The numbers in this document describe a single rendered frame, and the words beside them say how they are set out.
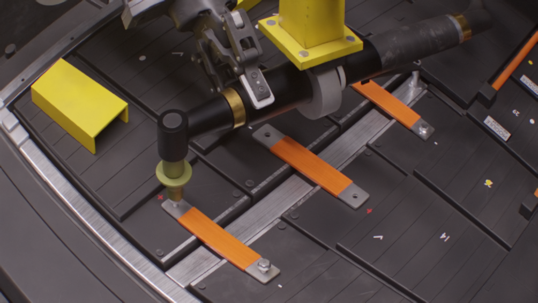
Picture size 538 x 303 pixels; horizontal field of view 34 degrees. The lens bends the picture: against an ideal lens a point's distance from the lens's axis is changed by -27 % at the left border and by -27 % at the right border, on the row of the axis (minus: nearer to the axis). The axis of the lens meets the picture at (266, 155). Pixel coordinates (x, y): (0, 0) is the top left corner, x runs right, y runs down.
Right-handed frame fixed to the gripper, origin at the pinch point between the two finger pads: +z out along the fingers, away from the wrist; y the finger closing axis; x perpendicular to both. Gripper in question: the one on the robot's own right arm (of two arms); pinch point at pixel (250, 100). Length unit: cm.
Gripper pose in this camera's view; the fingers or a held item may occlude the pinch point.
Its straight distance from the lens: 118.7
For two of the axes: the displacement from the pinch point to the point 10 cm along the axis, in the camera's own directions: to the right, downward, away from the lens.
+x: -8.5, 3.7, -3.8
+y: -2.9, 2.7, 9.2
